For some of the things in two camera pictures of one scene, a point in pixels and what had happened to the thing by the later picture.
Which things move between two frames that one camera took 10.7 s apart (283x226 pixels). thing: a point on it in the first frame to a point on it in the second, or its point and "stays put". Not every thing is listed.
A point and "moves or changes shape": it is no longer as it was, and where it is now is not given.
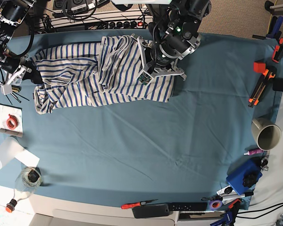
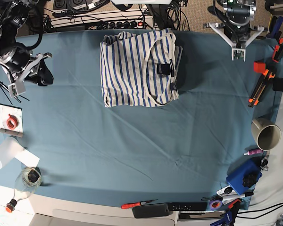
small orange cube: x=259 y=67 stays put
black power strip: x=121 y=25 stays put
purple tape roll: x=215 y=205 stays put
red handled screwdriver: x=135 y=204 stays put
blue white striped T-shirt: x=88 y=73 moves or changes shape
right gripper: x=145 y=75 to x=238 y=37
